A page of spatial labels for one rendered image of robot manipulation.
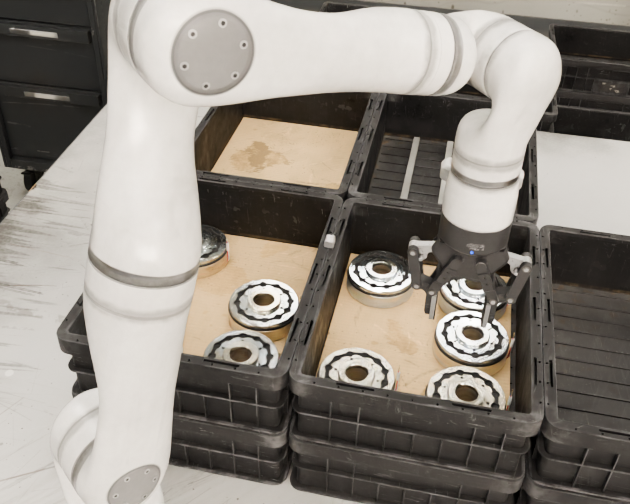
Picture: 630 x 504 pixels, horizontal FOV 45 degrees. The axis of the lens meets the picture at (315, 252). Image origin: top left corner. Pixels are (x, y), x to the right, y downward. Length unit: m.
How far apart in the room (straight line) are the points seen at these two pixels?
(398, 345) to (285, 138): 0.61
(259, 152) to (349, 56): 0.94
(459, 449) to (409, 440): 0.06
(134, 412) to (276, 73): 0.32
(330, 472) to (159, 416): 0.38
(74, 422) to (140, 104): 0.32
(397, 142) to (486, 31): 0.86
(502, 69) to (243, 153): 0.88
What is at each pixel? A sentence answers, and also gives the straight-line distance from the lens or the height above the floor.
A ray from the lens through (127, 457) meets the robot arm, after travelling 0.73.
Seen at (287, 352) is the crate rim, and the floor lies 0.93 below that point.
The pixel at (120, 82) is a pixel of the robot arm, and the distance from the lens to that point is 0.61.
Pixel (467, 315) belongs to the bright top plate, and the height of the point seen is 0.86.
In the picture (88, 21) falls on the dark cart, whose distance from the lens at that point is 2.53.
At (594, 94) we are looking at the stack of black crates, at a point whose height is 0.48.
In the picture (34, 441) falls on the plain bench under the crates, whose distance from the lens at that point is 1.21.
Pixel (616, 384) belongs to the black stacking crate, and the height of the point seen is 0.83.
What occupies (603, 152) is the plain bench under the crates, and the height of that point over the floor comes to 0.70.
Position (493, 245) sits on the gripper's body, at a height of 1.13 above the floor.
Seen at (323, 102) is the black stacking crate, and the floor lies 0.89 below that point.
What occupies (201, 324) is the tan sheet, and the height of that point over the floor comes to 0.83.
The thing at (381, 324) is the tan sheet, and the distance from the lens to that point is 1.14.
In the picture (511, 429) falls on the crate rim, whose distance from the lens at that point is 0.93.
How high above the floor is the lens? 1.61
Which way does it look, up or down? 38 degrees down
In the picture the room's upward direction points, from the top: 2 degrees clockwise
